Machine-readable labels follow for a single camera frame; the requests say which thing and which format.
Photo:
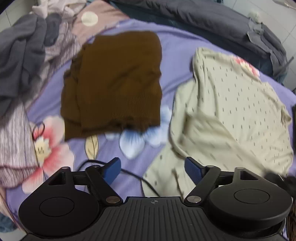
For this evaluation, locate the cream polka dot shirt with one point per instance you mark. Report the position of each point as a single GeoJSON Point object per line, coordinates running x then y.
{"type": "Point", "coordinates": [224, 116]}

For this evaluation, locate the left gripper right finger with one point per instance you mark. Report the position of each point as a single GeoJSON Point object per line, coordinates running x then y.
{"type": "Point", "coordinates": [194, 170]}

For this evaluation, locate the dark grey duvet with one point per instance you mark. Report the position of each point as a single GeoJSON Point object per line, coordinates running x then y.
{"type": "Point", "coordinates": [220, 25]}

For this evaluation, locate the brown folded garment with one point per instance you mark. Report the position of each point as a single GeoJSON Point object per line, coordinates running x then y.
{"type": "Point", "coordinates": [113, 85]}

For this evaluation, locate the grey striped clothes pile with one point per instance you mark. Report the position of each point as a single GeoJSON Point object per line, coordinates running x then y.
{"type": "Point", "coordinates": [31, 50]}

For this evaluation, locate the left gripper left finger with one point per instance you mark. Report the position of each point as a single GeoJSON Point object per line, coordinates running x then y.
{"type": "Point", "coordinates": [111, 170]}

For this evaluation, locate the purple floral bed sheet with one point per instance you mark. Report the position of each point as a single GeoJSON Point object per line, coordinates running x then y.
{"type": "Point", "coordinates": [178, 48]}

